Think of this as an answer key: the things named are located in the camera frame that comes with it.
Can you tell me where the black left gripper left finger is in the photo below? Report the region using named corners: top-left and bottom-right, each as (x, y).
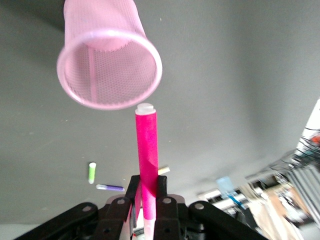
top-left (14, 174), bottom-right (142, 240)

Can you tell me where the blue marker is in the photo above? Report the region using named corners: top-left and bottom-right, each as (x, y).
top-left (227, 194), bottom-right (247, 210)

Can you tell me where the pink marker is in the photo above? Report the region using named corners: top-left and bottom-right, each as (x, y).
top-left (134, 103), bottom-right (159, 240)

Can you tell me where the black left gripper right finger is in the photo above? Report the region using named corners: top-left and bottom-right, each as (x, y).
top-left (153, 175), bottom-right (269, 240)

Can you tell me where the light blue cup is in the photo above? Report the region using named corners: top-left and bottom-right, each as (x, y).
top-left (215, 176), bottom-right (234, 199)

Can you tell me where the green marker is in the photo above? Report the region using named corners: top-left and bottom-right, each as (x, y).
top-left (88, 161), bottom-right (97, 185)

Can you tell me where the pink mesh cup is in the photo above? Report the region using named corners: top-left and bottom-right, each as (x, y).
top-left (56, 0), bottom-right (163, 111)

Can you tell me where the purple marker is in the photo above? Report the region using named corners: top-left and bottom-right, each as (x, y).
top-left (95, 183), bottom-right (126, 193)

